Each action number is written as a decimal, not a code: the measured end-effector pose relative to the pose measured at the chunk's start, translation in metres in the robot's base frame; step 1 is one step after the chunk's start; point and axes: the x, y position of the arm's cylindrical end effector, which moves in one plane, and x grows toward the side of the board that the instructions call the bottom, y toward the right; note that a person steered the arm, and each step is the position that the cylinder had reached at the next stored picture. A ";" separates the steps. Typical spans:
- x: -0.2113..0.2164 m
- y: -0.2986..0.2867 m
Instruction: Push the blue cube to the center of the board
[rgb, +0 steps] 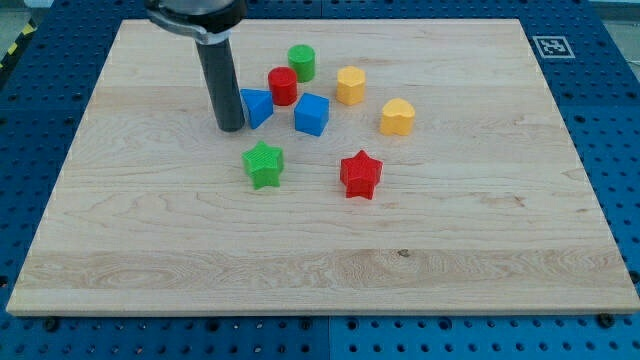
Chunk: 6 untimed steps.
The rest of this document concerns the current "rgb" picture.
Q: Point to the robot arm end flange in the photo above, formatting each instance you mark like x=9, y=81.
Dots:
x=207, y=22

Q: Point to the blue cube block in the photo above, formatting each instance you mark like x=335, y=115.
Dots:
x=311, y=114

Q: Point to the wooden board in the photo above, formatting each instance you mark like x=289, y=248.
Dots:
x=484, y=209

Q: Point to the red star block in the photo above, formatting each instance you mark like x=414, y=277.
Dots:
x=360, y=175

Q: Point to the green star block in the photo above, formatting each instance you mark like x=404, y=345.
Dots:
x=264, y=165

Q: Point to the blue triangle block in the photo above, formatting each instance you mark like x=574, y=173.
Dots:
x=259, y=105

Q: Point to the yellow hexagon block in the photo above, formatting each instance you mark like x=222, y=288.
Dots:
x=351, y=84

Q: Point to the yellow heart block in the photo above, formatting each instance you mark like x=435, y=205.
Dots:
x=397, y=118

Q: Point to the red cylinder block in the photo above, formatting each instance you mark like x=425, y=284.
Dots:
x=282, y=83

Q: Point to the green cylinder block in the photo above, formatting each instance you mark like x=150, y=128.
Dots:
x=301, y=59

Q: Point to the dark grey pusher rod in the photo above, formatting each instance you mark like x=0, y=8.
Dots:
x=220, y=76

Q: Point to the white fiducial marker tag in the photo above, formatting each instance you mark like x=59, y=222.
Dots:
x=553, y=47

